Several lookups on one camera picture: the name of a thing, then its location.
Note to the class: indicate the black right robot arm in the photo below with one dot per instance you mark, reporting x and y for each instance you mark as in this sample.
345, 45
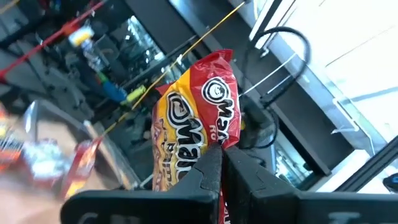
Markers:
256, 124

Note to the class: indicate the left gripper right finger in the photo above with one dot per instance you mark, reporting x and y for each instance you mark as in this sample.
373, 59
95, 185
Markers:
280, 208

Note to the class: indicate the orange Maruchan ramen pack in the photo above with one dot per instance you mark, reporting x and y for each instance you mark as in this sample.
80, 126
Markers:
7, 149

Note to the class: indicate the red Maruchan ramen pack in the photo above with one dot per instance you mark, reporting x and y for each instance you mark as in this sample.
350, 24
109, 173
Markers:
82, 165
43, 161
192, 109

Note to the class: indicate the clear plastic bin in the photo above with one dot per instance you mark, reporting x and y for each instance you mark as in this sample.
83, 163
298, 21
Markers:
62, 124
348, 118

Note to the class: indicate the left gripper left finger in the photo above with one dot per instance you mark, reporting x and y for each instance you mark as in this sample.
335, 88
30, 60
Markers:
186, 205

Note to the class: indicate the red floor stand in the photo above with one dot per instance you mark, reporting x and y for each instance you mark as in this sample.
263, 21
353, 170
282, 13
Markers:
66, 29

